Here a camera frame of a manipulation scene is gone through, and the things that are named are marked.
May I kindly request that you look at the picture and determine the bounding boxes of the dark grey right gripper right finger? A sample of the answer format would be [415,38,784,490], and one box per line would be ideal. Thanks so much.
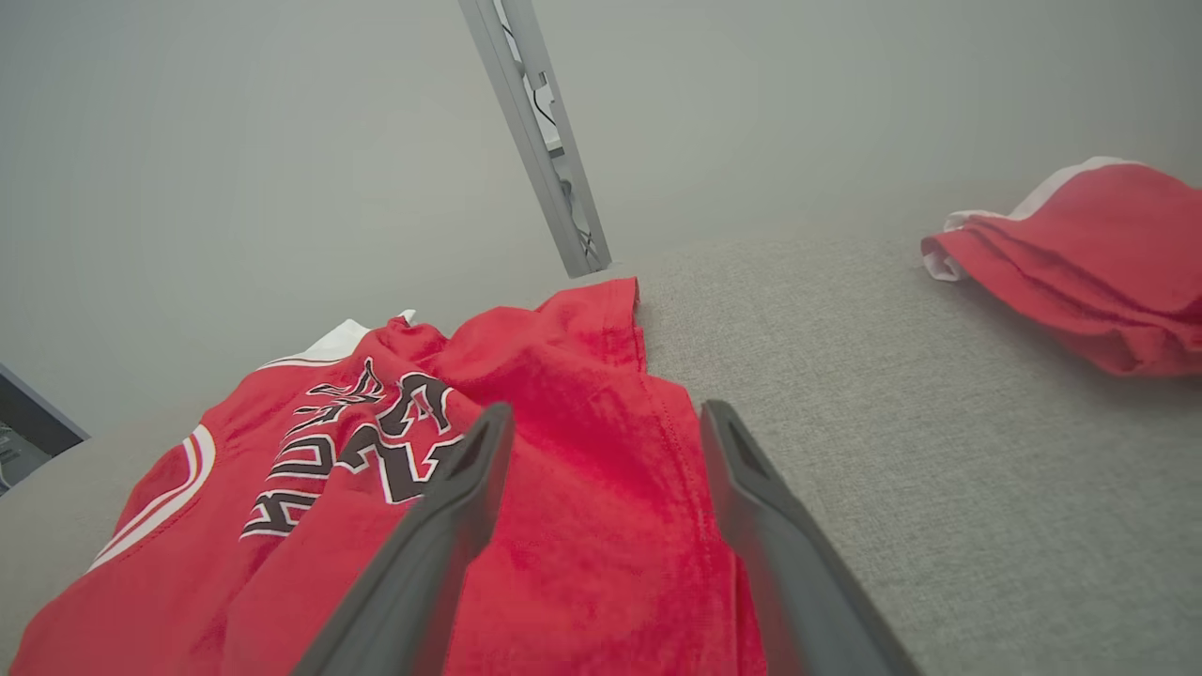
[700,400,921,676]

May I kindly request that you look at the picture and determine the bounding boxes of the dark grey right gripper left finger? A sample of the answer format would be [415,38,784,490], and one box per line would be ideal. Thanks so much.
[291,402,516,676]

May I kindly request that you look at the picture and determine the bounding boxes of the red basketball jersey white sleeves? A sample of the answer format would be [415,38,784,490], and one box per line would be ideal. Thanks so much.
[9,277,766,676]

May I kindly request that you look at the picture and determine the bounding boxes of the red shorts with white trim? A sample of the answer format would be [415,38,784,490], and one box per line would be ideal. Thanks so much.
[920,157,1202,378]

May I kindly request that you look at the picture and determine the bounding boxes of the grey fabric sofa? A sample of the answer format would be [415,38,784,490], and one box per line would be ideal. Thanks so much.
[0,230,1202,676]

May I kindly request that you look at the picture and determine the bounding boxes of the dark framed panel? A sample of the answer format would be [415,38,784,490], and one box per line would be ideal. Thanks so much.
[0,364,90,494]

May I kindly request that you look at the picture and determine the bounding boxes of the grey metal wall post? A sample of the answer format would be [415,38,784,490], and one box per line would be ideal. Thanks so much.
[458,0,612,279]

